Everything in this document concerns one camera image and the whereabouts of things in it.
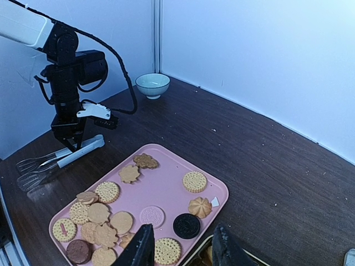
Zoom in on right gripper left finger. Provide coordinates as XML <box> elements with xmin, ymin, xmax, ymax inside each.
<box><xmin>113</xmin><ymin>224</ymin><xmax>155</xmax><ymax>266</ymax></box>

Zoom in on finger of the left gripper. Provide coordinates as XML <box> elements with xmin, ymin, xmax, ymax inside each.
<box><xmin>73</xmin><ymin>121</ymin><xmax>86</xmax><ymax>151</ymax></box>
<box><xmin>59</xmin><ymin>137</ymin><xmax>75</xmax><ymax>152</ymax></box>

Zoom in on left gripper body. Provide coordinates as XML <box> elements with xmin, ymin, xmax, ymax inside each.
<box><xmin>51</xmin><ymin>114</ymin><xmax>87</xmax><ymax>141</ymax></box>

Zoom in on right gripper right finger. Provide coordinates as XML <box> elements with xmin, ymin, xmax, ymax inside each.
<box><xmin>212</xmin><ymin>223</ymin><xmax>257</xmax><ymax>266</ymax></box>

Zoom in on gold cookie tin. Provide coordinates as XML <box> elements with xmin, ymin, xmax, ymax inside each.
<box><xmin>182</xmin><ymin>234</ymin><xmax>270</xmax><ymax>266</ymax></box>

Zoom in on silver white tongs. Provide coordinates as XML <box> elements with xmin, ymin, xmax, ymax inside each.
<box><xmin>16</xmin><ymin>134</ymin><xmax>105</xmax><ymax>192</ymax></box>

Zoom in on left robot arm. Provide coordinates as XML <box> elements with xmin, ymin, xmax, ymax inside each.
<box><xmin>1</xmin><ymin>1</ymin><xmax>108</xmax><ymax>152</ymax></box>

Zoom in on round embossed cookie bottom right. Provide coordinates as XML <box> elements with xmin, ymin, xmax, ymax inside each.
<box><xmin>154</xmin><ymin>238</ymin><xmax>181</xmax><ymax>265</ymax></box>

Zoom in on pink round cookie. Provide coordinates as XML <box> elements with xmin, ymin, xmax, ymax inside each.
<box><xmin>139</xmin><ymin>205</ymin><xmax>165</xmax><ymax>229</ymax></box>

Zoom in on black sandwich cookie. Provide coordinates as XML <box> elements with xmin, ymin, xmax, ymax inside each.
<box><xmin>173</xmin><ymin>213</ymin><xmax>201</xmax><ymax>239</ymax></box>

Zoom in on swirl butter cookie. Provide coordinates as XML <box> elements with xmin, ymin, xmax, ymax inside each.
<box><xmin>188</xmin><ymin>197</ymin><xmax>212</xmax><ymax>219</ymax></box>

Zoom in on tan maple leaf cookie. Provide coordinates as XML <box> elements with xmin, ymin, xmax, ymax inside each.
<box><xmin>119</xmin><ymin>165</ymin><xmax>140</xmax><ymax>183</ymax></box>

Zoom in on dark red round cookie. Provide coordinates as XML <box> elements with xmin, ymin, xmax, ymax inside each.
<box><xmin>66</xmin><ymin>239</ymin><xmax>93</xmax><ymax>264</ymax></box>

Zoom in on brown leaf cookie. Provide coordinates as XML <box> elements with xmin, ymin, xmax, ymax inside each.
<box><xmin>133</xmin><ymin>153</ymin><xmax>159</xmax><ymax>169</ymax></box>

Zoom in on pink plastic tray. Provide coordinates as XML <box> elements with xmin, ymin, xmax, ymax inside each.
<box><xmin>48</xmin><ymin>142</ymin><xmax>230</xmax><ymax>266</ymax></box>

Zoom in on round cookie tray top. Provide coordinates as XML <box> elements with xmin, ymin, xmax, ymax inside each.
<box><xmin>182</xmin><ymin>171</ymin><xmax>207</xmax><ymax>193</ymax></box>

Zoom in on round cookie red mark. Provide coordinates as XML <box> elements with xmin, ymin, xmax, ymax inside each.
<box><xmin>52</xmin><ymin>218</ymin><xmax>77</xmax><ymax>242</ymax></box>

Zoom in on pale blue ceramic bowl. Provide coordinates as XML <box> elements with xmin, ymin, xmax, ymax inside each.
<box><xmin>135</xmin><ymin>73</ymin><xmax>170</xmax><ymax>100</ymax></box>

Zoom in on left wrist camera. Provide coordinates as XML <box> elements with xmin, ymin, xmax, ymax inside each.
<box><xmin>77</xmin><ymin>100</ymin><xmax>118</xmax><ymax>130</ymax></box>

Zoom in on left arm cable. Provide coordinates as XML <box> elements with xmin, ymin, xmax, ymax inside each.
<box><xmin>11</xmin><ymin>0</ymin><xmax>139</xmax><ymax>115</ymax></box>

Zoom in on left frame post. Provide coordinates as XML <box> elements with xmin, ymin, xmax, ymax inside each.
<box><xmin>152</xmin><ymin>0</ymin><xmax>163</xmax><ymax>73</ymax></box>

